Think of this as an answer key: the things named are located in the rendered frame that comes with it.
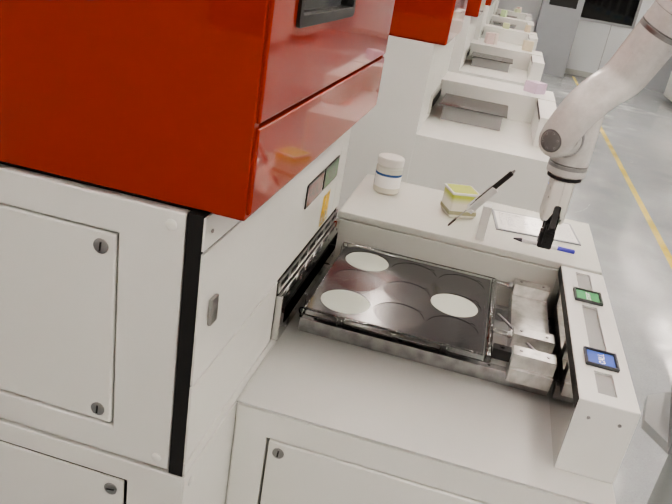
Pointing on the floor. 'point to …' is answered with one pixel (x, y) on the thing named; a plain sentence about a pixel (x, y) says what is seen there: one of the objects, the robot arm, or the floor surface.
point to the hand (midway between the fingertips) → (545, 238)
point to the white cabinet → (350, 470)
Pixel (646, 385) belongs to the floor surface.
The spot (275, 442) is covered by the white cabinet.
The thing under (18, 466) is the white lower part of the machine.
